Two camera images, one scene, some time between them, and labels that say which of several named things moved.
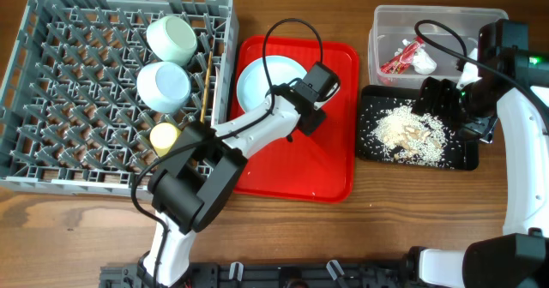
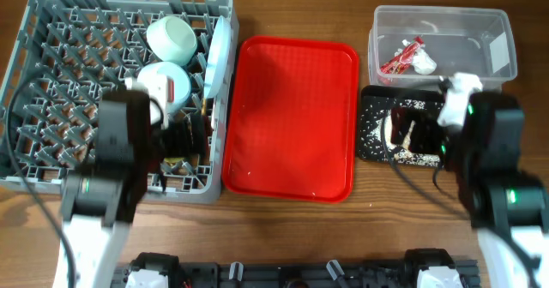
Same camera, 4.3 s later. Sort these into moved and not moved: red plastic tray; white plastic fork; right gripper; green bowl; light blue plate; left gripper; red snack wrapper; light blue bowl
Moved: left gripper; right gripper; light blue plate
Not moved: red plastic tray; white plastic fork; green bowl; red snack wrapper; light blue bowl
